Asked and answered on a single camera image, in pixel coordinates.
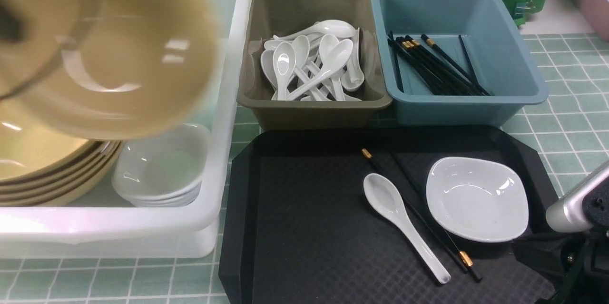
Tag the black chopsticks pile in bin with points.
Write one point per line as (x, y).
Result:
(439, 72)

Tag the white spoons pile in bin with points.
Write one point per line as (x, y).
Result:
(310, 45)

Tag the large white plastic tub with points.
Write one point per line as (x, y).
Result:
(101, 224)

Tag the white ceramic soup spoon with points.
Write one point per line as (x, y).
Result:
(384, 197)

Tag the brown plastic spoon bin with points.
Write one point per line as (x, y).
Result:
(284, 17)

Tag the stack of white dishes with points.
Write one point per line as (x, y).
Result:
(164, 170)

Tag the stack of tan bowls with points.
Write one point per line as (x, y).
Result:
(40, 166)

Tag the blue plastic chopstick bin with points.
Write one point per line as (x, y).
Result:
(499, 56)

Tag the white square sauce dish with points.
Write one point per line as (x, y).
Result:
(478, 200)

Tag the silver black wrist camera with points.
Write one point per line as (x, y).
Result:
(567, 214)

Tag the tan noodle bowl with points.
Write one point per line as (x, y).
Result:
(111, 69)

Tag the black gold-tipped chopstick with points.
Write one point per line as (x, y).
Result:
(453, 252)
(441, 235)

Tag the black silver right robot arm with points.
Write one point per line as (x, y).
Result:
(575, 263)

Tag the black plastic serving tray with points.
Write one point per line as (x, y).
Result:
(300, 231)

